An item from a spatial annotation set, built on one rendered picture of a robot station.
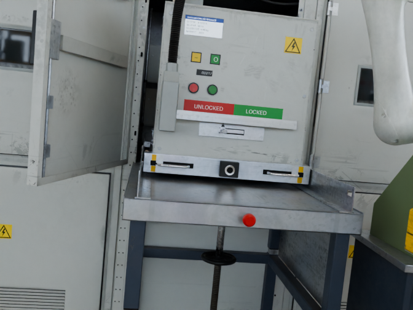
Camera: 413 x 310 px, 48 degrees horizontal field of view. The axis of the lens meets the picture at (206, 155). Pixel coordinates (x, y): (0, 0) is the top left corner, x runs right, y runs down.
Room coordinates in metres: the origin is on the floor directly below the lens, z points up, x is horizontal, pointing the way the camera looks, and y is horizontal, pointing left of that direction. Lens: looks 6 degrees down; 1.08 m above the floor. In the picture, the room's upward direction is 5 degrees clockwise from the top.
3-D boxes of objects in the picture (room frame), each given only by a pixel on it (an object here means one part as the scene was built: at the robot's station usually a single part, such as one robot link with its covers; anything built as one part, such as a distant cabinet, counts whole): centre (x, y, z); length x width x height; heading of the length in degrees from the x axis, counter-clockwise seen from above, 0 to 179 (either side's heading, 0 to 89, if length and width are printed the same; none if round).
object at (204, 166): (1.51, -0.07, 0.90); 0.54 x 0.05 x 0.06; 97
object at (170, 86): (1.40, 0.13, 1.09); 0.08 x 0.05 x 0.17; 7
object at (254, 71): (1.49, -0.07, 1.15); 0.48 x 0.01 x 0.48; 97
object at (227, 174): (1.47, -0.08, 0.90); 0.06 x 0.03 x 0.05; 97
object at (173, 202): (1.49, -0.07, 0.82); 0.68 x 0.62 x 0.06; 7
